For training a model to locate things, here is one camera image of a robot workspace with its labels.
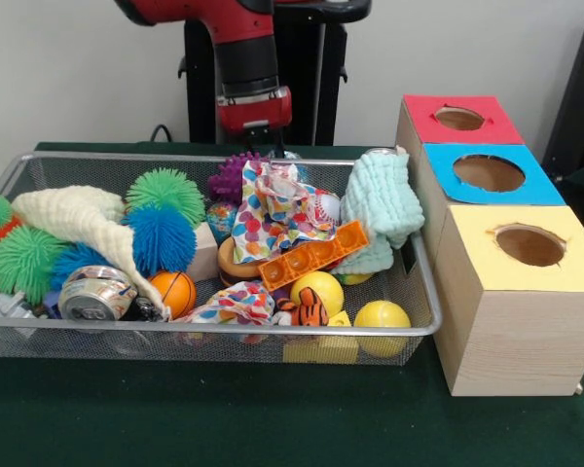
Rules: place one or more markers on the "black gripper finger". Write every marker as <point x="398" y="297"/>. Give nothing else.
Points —
<point x="278" y="142"/>
<point x="249" y="142"/>

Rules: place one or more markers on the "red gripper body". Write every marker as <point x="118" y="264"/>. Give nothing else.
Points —
<point x="255" y="114"/>

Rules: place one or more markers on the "purple spiky rubber toy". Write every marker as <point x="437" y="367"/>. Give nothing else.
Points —
<point x="226" y="177"/>

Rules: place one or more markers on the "colourful dotted cloth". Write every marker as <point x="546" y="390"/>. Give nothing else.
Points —
<point x="277" y="214"/>

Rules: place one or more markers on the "light blue knitted cloth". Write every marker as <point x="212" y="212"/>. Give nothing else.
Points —
<point x="379" y="194"/>

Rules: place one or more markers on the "cream knitted cloth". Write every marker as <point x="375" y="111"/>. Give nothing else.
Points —
<point x="78" y="214"/>

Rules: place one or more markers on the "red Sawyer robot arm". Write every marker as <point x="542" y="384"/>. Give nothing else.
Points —
<point x="243" y="48"/>

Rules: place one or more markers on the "wooden box with three holes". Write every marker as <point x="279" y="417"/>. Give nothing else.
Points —
<point x="516" y="335"/>

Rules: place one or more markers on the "green spiky rubber ball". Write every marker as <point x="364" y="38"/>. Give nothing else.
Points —
<point x="165" y="192"/>

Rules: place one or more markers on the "orange toy building brick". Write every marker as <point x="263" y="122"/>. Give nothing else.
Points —
<point x="316" y="253"/>

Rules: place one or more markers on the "blue spiky rubber ball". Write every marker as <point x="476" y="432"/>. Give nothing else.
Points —
<point x="160" y="238"/>

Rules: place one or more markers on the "yellow ball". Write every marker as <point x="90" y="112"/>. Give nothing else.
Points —
<point x="382" y="318"/>
<point x="321" y="287"/>

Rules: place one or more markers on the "green spiky caterpillar toy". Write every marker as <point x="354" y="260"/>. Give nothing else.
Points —
<point x="24" y="262"/>

